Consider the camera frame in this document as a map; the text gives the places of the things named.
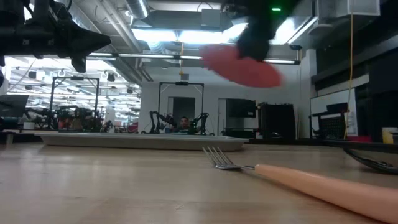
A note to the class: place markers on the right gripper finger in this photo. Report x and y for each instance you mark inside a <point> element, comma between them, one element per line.
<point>253,43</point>

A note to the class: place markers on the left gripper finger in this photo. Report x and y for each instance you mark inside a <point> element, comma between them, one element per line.
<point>79,63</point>
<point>84,42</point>

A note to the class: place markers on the red round plate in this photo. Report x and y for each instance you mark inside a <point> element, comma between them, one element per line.
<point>248,74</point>

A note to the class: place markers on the background black robot arm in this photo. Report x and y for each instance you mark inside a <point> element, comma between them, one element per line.
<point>160,121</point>
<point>200,123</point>

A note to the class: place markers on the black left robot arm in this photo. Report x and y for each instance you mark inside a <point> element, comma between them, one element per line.
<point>12,37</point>

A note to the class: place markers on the grey plastic tray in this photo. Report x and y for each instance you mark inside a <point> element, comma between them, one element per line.
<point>140,142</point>

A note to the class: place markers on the long ceiling light tube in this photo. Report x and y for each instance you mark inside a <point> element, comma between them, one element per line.
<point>155,56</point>

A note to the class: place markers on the dark computer monitor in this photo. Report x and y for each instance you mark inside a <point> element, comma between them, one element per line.
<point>12,105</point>

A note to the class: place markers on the black cabinet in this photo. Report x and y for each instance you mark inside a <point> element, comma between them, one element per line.
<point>276,121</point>

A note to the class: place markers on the white board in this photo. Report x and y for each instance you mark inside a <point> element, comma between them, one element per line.
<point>323,101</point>

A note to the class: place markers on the person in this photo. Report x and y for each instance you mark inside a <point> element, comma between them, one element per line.
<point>184,122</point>

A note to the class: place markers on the black mesh chair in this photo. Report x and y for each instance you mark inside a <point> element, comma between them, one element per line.
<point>332,126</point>

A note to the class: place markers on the yellow container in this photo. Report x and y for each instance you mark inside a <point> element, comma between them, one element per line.
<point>388,135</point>

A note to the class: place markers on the black gantry frame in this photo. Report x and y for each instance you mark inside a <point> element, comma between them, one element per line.
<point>182,83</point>
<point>74,78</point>

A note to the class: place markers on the silver ceiling duct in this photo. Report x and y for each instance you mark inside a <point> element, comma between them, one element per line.
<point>138,7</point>

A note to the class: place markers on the black wall screen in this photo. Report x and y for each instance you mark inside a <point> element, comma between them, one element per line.
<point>241,108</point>

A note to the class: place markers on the black aluminium table frame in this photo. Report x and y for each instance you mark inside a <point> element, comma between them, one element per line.
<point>357,143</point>

